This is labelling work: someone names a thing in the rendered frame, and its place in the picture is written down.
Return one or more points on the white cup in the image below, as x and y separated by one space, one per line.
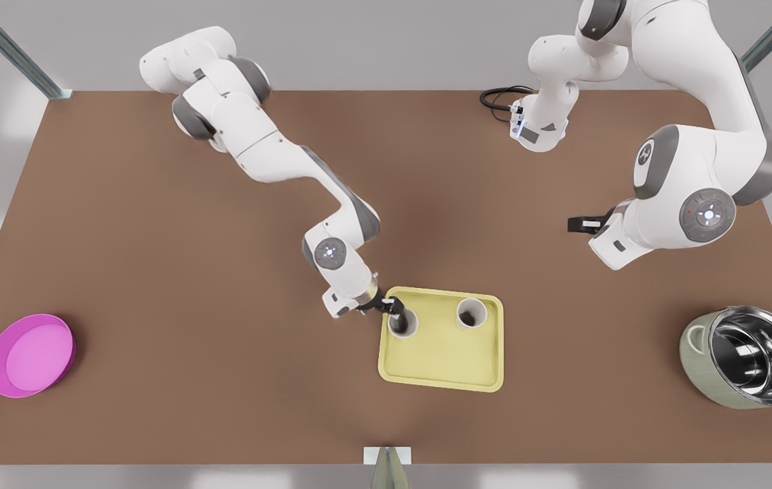
404 323
471 314

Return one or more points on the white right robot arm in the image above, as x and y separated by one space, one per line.
270 146

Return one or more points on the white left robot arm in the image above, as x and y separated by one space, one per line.
698 146

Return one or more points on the yellow tray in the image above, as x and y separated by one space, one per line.
443 346

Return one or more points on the green steel pot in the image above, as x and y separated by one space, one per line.
749 356

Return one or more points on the pink bowl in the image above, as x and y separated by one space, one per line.
30 354

